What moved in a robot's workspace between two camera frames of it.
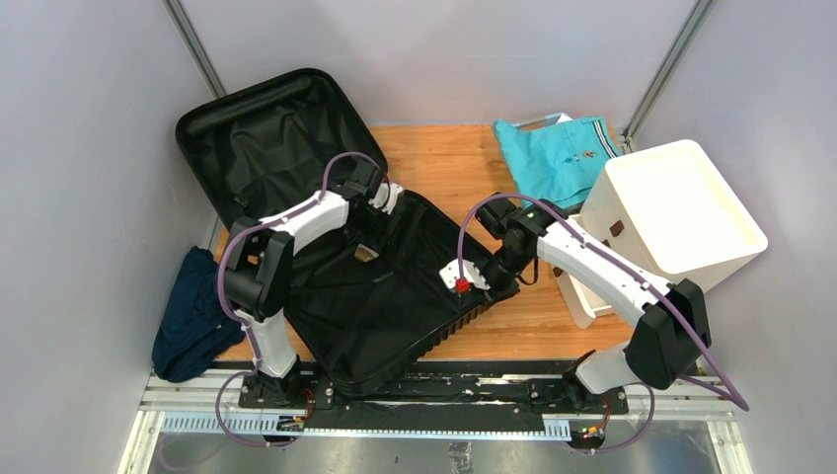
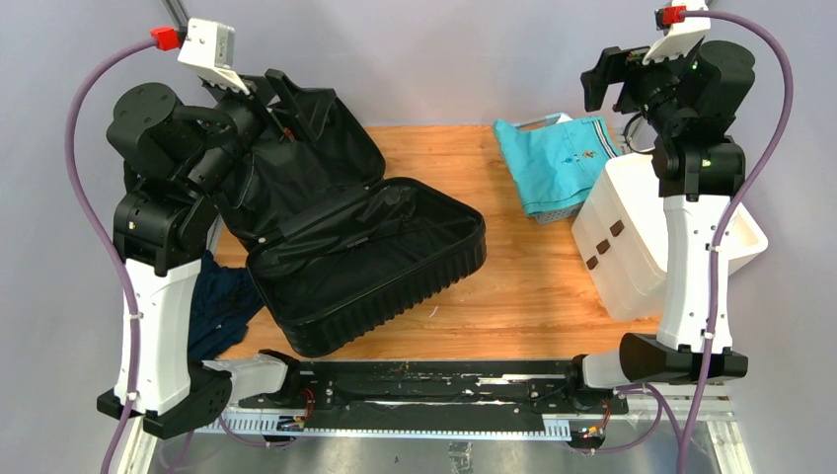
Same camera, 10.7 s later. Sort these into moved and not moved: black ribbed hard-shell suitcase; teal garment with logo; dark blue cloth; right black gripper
Moved: black ribbed hard-shell suitcase; right black gripper
Not moved: teal garment with logo; dark blue cloth
